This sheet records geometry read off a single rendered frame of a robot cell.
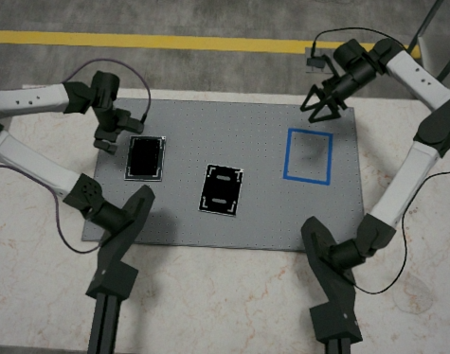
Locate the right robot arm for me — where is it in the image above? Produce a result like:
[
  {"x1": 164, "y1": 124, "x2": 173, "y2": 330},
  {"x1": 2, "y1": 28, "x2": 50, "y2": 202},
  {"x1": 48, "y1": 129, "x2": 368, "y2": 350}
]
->
[{"x1": 312, "y1": 38, "x2": 450, "y2": 286}]

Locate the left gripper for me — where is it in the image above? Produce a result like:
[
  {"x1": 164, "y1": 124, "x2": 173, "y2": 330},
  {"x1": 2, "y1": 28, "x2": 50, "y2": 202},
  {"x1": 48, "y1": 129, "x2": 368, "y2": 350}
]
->
[{"x1": 93, "y1": 108, "x2": 139, "y2": 155}]

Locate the blue tape outline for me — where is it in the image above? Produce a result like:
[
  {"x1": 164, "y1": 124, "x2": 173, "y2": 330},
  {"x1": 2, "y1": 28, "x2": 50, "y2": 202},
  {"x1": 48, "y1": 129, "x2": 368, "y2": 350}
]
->
[{"x1": 283, "y1": 128, "x2": 333, "y2": 186}]

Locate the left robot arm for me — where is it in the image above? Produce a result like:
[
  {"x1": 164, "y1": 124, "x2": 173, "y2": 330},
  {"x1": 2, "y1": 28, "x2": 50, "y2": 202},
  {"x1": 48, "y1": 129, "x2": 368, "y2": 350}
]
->
[{"x1": 0, "y1": 70, "x2": 144, "y2": 247}]

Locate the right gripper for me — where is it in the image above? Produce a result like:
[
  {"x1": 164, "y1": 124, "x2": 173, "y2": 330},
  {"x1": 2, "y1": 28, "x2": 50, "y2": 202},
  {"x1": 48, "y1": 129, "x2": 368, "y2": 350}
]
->
[{"x1": 299, "y1": 54, "x2": 360, "y2": 124}]

